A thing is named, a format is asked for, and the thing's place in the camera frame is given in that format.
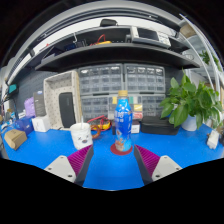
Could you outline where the small brown cardboard box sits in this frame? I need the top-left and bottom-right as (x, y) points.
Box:
(3, 128), (28, 151)

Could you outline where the flat round red coaster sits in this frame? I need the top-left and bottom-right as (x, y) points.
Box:
(110, 143), (134, 156)

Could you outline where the white rack shelf unit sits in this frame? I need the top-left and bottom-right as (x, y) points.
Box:
(178, 13), (224, 98)

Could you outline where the flat black case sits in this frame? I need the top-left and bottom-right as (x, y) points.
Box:
(139, 115), (181, 136)

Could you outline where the white power adapter block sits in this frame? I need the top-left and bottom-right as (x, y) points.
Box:
(206, 129), (221, 150)

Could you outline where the purple bag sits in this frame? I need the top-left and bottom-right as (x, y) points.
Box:
(23, 96), (37, 118)

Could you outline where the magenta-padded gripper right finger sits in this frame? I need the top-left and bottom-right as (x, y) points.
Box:
(133, 144), (184, 186)

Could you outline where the white mug with face print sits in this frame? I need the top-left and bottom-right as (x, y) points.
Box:
(69, 122), (94, 151)

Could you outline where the grey small-parts drawer cabinet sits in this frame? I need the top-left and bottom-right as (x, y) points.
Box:
(123, 63), (167, 94)
(77, 63), (125, 97)
(141, 93), (166, 118)
(80, 95), (111, 122)

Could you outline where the white perforated tray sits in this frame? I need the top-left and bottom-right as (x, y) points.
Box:
(43, 69), (83, 131)

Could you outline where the blue box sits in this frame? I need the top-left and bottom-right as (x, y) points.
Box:
(14, 116), (34, 135)

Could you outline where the green potted plant, white pot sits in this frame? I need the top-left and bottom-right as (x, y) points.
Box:
(159, 69), (224, 132)

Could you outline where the small white box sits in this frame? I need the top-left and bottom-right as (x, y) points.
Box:
(31, 115), (52, 133)

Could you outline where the dark grey flat box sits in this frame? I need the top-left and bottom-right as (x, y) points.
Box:
(32, 90), (47, 118)

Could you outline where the blue drink bottle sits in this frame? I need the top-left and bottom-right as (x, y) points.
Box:
(113, 89), (134, 153)

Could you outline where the black rectangular speaker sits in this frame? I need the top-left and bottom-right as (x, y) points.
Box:
(58, 92), (77, 129)

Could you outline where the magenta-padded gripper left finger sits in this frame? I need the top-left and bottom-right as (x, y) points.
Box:
(43, 144), (95, 187)

